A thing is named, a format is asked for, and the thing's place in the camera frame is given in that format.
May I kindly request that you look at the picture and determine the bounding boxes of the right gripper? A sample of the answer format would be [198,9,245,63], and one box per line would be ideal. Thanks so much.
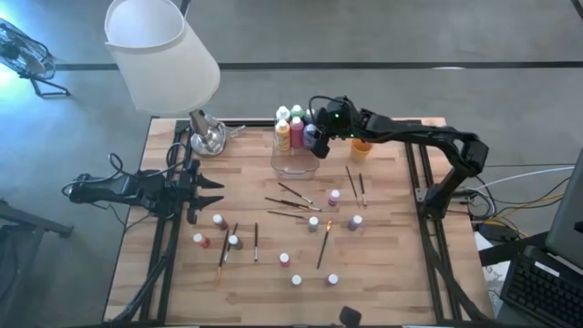
[311,96,365,159]

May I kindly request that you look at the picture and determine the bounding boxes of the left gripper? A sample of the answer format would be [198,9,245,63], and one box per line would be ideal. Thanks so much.
[179,158,226,225]

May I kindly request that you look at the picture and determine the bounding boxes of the large periwinkle blue paint bottle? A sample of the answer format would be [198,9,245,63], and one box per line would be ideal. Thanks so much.
[302,122,320,151]

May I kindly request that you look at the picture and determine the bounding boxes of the large pink paint bottle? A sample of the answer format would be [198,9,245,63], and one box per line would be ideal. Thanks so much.
[289,116,305,150]

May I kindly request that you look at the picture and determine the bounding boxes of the large yellow paint bottle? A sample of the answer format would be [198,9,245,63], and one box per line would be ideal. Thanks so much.
[274,118,292,153]

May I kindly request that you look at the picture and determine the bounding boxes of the clear plastic bin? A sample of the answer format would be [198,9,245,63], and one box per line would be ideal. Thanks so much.
[270,116,321,180]

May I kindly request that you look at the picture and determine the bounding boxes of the thin black paintbrush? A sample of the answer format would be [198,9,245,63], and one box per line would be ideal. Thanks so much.
[223,221,240,264]

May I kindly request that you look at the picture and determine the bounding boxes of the yellow paper cup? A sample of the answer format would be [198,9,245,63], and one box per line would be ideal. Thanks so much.
[349,138,375,164]

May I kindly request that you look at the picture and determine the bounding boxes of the black paintbrush gold ferrule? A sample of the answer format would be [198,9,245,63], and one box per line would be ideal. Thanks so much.
[344,165,360,205]

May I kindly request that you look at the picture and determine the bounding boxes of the paintbrush with orange end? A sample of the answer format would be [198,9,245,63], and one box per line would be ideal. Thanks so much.
[214,229,230,286]

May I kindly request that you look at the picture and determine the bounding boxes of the short brown paintbrush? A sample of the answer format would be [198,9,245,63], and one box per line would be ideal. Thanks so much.
[357,172,368,209]

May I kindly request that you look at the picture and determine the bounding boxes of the black paintbrush orange bristles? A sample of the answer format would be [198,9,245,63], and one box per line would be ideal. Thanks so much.
[315,219,334,271]

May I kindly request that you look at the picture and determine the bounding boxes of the white shade silver table lamp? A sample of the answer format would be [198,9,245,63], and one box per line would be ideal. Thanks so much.
[103,0,228,159]

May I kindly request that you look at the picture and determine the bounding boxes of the black floor stand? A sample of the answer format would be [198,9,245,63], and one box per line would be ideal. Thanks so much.
[0,199,75,328]

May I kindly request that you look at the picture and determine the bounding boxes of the small black object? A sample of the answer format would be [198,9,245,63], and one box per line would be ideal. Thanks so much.
[338,305,363,327]

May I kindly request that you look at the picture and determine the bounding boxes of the black power adapter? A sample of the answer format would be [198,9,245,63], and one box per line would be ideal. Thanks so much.
[477,221,518,243]

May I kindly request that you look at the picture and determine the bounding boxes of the black desk bar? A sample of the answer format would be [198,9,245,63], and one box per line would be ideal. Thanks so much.
[477,231,550,268]

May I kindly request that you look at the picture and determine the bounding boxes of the white paper sheet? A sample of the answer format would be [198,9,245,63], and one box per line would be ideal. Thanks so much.
[473,231,507,315]

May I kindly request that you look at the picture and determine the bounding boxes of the black floor fan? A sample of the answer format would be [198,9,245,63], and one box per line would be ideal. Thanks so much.
[0,17,72,99]

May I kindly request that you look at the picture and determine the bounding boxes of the grey laptop screen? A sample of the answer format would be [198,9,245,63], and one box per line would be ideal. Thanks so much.
[545,145,583,277]

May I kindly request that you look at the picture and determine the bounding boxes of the black keyboard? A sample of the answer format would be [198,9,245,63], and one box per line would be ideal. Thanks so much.
[499,252,583,328]

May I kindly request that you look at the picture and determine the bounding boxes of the black table frame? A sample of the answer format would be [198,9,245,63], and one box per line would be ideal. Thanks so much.
[108,118,491,327]

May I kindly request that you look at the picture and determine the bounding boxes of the clear lamp cord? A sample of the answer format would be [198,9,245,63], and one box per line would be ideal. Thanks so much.
[221,123,247,138]

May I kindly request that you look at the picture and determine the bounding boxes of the yellow cable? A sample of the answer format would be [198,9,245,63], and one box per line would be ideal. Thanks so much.
[471,191,566,229]

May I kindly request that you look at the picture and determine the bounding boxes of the white cable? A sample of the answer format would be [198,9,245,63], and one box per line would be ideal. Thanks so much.
[473,165,576,192]

